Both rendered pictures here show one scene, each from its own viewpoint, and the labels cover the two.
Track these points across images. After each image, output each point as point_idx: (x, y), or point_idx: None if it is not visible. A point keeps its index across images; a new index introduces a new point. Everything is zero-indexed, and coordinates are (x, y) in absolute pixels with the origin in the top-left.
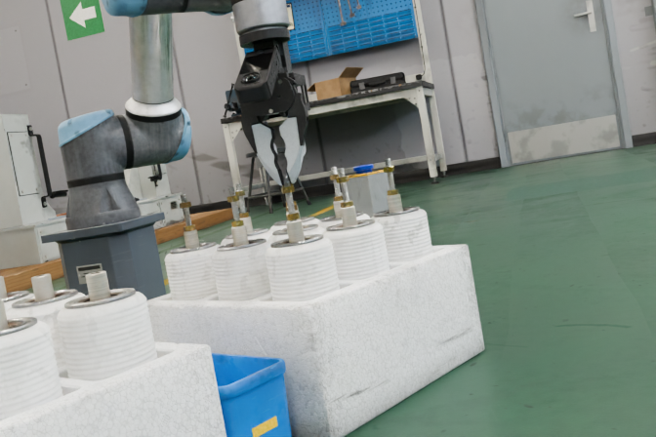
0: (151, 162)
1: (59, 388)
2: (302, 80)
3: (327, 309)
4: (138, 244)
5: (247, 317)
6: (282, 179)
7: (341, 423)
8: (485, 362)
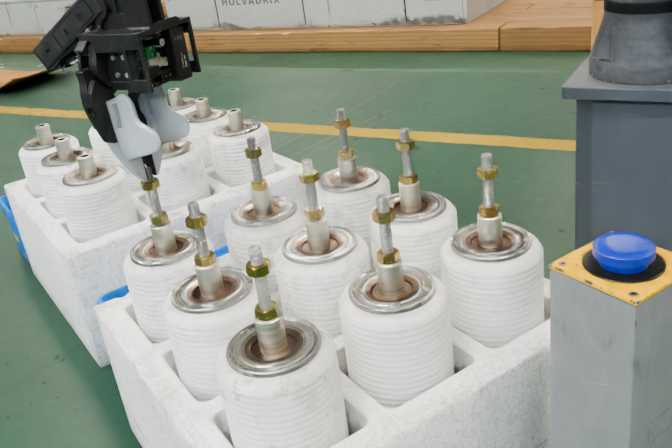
0: None
1: (62, 210)
2: (123, 44)
3: (103, 327)
4: (617, 124)
5: None
6: (151, 168)
7: (132, 426)
8: None
